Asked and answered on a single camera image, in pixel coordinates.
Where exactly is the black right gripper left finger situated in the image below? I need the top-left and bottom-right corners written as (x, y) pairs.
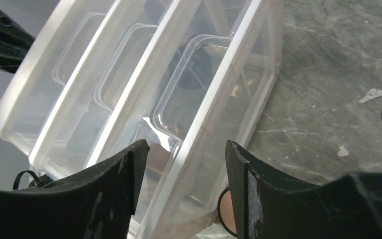
top-left (0, 139), bottom-right (150, 239)

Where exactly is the white plastic drawer organizer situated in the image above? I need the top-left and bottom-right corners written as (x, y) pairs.
top-left (0, 0), bottom-right (284, 239)

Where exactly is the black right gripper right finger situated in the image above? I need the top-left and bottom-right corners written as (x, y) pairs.
top-left (225, 140), bottom-right (382, 239)

